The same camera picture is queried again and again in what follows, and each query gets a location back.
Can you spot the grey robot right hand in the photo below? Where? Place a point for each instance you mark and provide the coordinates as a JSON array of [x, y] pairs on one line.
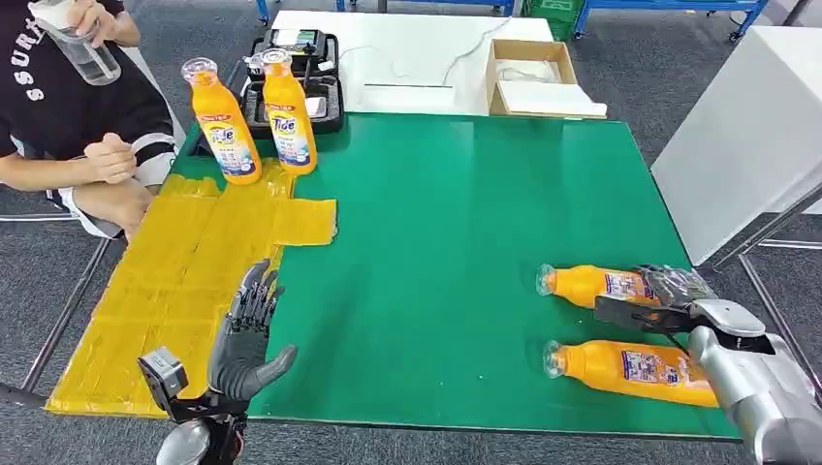
[[726, 314]]

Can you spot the person's right hand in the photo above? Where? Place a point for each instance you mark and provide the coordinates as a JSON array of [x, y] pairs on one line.
[[110, 160]]

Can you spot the person's left hand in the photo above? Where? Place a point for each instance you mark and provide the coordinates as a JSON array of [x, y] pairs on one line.
[[93, 19]]

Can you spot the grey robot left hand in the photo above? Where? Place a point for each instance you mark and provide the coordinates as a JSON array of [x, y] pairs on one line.
[[241, 359]]

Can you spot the clear water bottle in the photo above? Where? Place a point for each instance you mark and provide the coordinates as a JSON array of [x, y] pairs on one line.
[[87, 61]]

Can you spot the orange detergent bottle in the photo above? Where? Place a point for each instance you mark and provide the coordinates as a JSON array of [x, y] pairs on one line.
[[597, 366], [581, 285], [221, 115], [286, 90]]

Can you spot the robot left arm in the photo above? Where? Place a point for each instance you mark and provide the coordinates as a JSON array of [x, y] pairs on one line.
[[183, 446]]

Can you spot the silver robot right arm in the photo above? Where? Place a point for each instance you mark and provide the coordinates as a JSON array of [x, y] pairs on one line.
[[764, 398]]

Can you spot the metal table leg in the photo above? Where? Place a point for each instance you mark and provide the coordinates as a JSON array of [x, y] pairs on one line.
[[780, 324], [64, 318], [764, 229]]

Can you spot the person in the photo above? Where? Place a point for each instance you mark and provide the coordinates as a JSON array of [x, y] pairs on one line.
[[58, 109]]

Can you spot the metal floor bar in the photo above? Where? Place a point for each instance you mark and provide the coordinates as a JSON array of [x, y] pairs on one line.
[[38, 218], [790, 244]]

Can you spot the yellow plastic sheet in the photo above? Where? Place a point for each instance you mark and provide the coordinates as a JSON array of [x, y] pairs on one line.
[[160, 289]]

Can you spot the white side table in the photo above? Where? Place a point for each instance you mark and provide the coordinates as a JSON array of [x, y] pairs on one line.
[[738, 141]]

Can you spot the small device with screen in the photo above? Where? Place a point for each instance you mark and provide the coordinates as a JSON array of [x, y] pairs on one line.
[[289, 37]]

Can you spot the small white item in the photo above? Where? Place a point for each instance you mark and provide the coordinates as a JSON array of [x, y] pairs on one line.
[[316, 107]]

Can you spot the green table mat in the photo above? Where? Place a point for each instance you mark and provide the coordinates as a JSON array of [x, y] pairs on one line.
[[449, 257]]

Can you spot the black plastic case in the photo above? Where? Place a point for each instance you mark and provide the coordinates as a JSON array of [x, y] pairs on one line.
[[331, 77]]

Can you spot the white foam sheet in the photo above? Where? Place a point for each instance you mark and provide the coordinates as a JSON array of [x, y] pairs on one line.
[[546, 99]]

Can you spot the clear plastic bag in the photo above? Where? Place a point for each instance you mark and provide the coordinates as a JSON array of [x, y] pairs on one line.
[[530, 70]]

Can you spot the blue metal rack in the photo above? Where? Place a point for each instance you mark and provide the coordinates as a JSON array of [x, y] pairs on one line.
[[494, 8], [674, 5]]

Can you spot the open cardboard box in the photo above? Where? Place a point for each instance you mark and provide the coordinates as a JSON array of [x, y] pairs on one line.
[[533, 46]]

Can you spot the green plastic crate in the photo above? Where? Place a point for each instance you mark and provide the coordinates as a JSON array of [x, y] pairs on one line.
[[552, 19]]

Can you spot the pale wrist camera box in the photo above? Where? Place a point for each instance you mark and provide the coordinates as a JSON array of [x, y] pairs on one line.
[[164, 375]]

